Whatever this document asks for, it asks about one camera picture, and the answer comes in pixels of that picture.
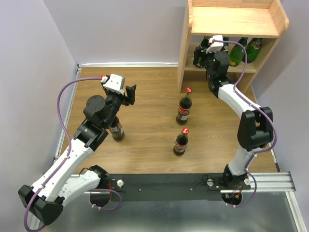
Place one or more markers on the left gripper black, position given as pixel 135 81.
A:
pixel 130 99

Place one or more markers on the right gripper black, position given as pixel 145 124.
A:
pixel 208 54

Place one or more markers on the green bottle red-white label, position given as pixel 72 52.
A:
pixel 225 46

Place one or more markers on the green bottle yellow label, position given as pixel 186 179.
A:
pixel 237 53

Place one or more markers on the cola bottle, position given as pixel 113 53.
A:
pixel 116 129
pixel 181 142
pixel 184 107

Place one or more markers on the green bottle red-blue label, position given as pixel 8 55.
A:
pixel 253 49

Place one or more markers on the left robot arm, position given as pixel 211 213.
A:
pixel 47 197

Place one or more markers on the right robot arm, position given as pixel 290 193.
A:
pixel 255 129

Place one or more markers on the wooden two-tier shelf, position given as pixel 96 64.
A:
pixel 264 19

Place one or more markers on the cola bottle front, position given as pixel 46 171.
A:
pixel 181 142

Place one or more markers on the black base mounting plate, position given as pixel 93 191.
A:
pixel 169 187

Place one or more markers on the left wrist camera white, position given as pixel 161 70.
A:
pixel 114 83

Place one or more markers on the aluminium frame rail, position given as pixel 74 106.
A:
pixel 151 130

